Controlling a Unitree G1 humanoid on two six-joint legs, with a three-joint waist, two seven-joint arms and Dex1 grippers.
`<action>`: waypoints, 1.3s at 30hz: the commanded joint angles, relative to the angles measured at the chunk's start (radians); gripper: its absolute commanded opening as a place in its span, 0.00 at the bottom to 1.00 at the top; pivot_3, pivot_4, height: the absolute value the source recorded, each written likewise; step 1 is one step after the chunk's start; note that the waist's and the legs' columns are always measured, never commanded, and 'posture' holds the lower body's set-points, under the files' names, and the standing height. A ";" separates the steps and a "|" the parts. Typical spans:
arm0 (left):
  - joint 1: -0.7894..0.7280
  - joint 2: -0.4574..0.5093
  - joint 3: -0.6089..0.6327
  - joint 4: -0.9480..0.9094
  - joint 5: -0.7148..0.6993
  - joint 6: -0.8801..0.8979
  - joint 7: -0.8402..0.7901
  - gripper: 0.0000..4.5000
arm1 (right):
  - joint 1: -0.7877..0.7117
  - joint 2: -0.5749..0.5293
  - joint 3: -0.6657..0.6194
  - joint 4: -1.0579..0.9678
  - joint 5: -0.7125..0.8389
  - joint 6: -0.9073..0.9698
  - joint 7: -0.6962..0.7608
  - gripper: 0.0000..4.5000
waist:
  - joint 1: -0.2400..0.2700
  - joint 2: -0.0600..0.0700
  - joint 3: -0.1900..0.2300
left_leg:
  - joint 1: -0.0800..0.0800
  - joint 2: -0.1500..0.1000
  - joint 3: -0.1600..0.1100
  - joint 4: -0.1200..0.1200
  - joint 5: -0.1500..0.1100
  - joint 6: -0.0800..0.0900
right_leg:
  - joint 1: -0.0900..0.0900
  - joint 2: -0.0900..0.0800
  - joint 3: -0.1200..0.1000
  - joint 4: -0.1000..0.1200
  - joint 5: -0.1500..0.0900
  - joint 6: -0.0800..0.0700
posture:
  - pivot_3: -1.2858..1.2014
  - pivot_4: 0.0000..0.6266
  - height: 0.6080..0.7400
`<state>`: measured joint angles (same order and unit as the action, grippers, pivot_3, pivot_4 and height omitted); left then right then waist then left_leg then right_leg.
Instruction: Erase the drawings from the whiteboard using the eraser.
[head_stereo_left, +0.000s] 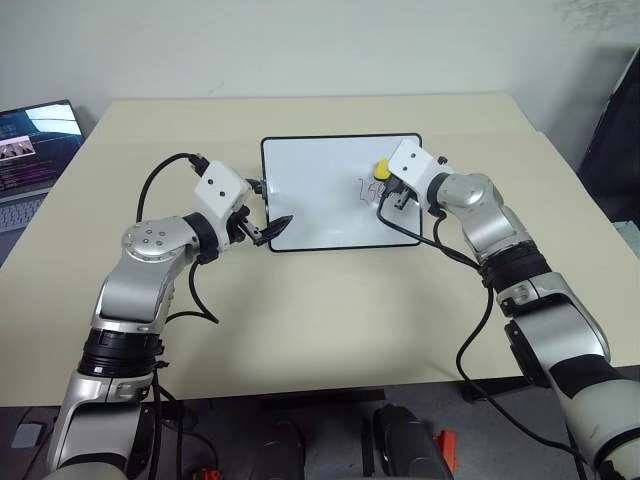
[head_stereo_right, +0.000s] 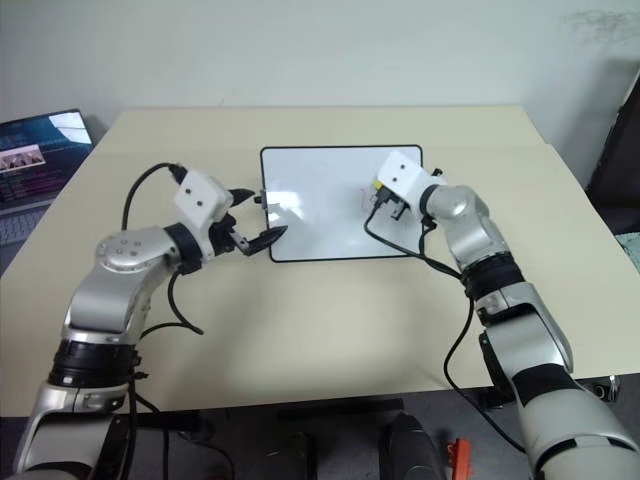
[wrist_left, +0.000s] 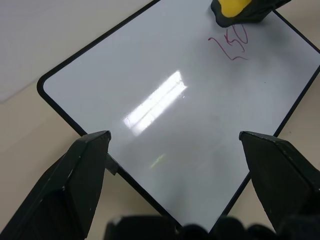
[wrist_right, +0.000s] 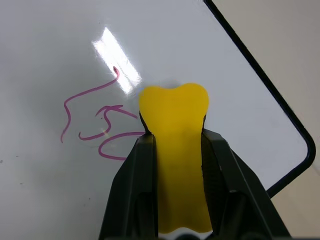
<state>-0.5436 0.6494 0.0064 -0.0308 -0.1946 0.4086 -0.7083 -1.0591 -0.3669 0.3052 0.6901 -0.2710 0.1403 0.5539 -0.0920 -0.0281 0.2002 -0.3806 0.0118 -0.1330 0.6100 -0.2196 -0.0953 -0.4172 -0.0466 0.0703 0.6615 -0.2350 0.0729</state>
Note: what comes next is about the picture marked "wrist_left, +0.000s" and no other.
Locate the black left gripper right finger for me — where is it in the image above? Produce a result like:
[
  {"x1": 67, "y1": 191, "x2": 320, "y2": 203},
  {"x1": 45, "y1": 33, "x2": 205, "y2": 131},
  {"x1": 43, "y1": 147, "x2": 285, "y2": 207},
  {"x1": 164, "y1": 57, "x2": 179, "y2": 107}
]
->
[{"x1": 238, "y1": 130, "x2": 320, "y2": 240}]

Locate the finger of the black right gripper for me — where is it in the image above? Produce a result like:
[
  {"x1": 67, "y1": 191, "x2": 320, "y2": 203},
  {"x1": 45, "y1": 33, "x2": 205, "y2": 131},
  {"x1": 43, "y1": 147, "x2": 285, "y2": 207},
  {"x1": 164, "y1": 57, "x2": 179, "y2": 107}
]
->
[{"x1": 271, "y1": 0, "x2": 292, "y2": 11}]

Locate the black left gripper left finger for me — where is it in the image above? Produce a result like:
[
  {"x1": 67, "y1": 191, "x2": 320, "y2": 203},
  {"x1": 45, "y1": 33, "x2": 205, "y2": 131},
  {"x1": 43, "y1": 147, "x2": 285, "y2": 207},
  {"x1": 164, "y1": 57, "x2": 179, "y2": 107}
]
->
[{"x1": 0, "y1": 129, "x2": 112, "y2": 240}]

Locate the yellow eraser with black felt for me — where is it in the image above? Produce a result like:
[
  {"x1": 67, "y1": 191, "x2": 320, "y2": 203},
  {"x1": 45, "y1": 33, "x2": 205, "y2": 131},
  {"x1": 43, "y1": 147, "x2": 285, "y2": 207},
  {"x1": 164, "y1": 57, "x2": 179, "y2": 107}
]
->
[{"x1": 210, "y1": 0, "x2": 277, "y2": 28}]

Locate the black-framed whiteboard on stand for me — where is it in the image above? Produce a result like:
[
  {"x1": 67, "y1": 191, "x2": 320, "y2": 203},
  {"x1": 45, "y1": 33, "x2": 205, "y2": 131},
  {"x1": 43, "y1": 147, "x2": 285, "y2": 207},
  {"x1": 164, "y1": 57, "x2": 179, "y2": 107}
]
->
[{"x1": 36, "y1": 0, "x2": 320, "y2": 235}]

